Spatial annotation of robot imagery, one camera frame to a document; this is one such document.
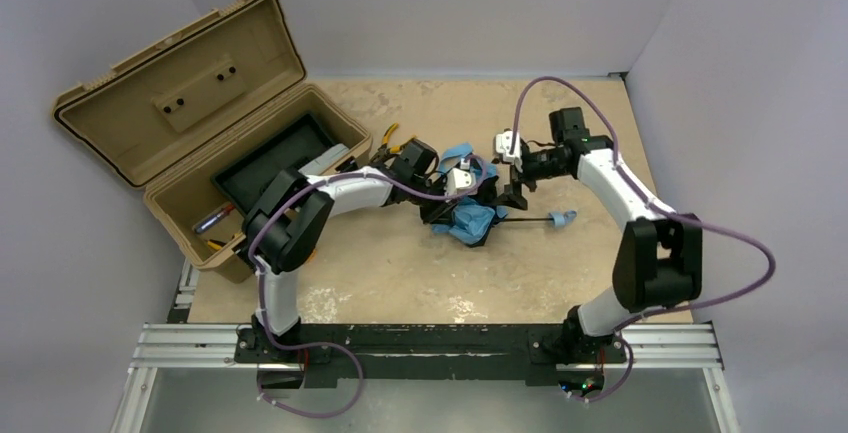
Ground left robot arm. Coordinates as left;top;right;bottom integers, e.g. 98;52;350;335
234;140;478;364

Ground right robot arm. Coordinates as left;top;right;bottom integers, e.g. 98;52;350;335
494;107;703;363

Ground grey box in toolbox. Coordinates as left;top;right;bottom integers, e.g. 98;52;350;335
297;144;350;179

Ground yellow tape measure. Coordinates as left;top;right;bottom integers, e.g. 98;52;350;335
304;248;317;264

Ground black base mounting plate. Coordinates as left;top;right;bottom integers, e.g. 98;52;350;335
234;324;626;388

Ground black toolbox tray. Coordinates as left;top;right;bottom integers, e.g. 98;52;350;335
211;110;338;213

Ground yellow tool in toolbox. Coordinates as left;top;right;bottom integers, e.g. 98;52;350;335
205;233;243;252

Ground tan plastic toolbox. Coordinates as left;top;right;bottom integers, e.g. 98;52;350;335
52;0;373;283

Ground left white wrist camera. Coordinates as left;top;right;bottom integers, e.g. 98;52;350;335
444;157;477;196

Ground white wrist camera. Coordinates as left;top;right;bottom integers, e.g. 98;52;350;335
493;129;522;169
444;157;477;196

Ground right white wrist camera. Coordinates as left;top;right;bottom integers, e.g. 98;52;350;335
493;129;522;169

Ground yellow handled pliers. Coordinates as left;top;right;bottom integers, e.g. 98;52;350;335
368;122;419;166

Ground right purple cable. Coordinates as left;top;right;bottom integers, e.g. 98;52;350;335
510;76;776;405

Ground aluminium rail frame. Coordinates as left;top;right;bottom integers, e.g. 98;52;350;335
112;254;740;432

